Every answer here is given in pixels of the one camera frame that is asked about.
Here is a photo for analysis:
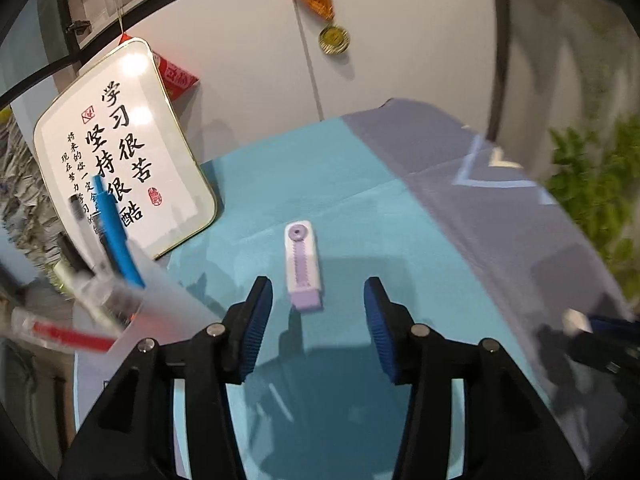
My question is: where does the teal mat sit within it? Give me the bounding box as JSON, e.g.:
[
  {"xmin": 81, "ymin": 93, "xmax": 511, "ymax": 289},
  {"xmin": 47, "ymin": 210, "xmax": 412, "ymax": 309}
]
[{"xmin": 72, "ymin": 115, "xmax": 506, "ymax": 480}]

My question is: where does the white pen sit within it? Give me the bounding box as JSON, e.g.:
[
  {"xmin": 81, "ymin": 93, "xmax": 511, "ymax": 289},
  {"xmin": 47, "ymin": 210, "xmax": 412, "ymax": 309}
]
[{"xmin": 52, "ymin": 260, "xmax": 126, "ymax": 336}]

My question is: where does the red hanging ornament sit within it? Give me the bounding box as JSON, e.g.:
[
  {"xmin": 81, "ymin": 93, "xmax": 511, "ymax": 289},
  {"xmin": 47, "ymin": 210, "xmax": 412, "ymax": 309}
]
[{"xmin": 112, "ymin": 0, "xmax": 137, "ymax": 46}]

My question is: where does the gold medal with orange ribbon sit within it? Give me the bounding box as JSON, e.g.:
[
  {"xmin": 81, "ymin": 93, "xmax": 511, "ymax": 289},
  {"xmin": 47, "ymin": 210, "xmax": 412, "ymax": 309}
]
[{"xmin": 287, "ymin": 0, "xmax": 351, "ymax": 56}]

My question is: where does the clear red pen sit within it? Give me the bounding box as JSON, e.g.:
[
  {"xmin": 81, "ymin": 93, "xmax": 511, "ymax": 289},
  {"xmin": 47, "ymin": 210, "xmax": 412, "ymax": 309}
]
[{"xmin": 10, "ymin": 307, "xmax": 118, "ymax": 356}]

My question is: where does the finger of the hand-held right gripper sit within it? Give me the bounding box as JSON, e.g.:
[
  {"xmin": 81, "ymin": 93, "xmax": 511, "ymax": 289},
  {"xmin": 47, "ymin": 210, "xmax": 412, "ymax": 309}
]
[{"xmin": 537, "ymin": 309, "xmax": 640, "ymax": 377}]

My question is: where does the blue pen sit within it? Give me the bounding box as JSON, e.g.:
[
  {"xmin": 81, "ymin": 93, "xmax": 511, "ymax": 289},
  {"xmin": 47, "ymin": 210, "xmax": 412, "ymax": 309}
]
[{"xmin": 92, "ymin": 174, "xmax": 147, "ymax": 289}]

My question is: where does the red printed box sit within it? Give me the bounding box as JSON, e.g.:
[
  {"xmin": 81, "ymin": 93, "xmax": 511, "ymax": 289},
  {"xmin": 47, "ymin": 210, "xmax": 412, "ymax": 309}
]
[{"xmin": 150, "ymin": 50, "xmax": 201, "ymax": 102}]

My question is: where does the green plant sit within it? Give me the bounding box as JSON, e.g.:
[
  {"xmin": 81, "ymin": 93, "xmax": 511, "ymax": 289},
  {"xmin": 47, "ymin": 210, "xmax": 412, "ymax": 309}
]
[{"xmin": 547, "ymin": 115, "xmax": 640, "ymax": 291}]

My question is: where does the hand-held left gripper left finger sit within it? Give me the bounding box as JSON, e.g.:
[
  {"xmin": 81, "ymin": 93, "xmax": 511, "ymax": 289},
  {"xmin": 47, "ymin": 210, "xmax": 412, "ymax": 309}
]
[{"xmin": 57, "ymin": 276, "xmax": 274, "ymax": 480}]

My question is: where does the black silver pen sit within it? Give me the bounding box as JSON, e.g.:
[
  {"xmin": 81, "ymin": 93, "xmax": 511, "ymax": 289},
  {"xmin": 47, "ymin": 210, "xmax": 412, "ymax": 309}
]
[{"xmin": 68, "ymin": 194, "xmax": 101, "ymax": 236}]

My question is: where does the purple white eraser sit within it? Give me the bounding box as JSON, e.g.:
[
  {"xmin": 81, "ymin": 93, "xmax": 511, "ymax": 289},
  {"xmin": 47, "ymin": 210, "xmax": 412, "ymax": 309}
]
[{"xmin": 284, "ymin": 220, "xmax": 323, "ymax": 311}]

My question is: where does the white framed calligraphy sign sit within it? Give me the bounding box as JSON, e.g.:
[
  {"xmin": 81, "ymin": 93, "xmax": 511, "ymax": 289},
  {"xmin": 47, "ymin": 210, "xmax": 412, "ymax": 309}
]
[{"xmin": 32, "ymin": 37, "xmax": 218, "ymax": 261}]

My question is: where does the frosted plastic pen cup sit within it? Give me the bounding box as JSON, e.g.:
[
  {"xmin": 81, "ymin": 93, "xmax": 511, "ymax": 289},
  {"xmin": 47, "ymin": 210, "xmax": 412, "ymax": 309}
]
[{"xmin": 72, "ymin": 247, "xmax": 223, "ymax": 356}]

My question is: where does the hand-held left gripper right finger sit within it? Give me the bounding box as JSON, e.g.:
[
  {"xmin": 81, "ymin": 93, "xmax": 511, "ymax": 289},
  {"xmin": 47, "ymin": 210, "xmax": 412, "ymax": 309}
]
[{"xmin": 363, "ymin": 276, "xmax": 586, "ymax": 480}]

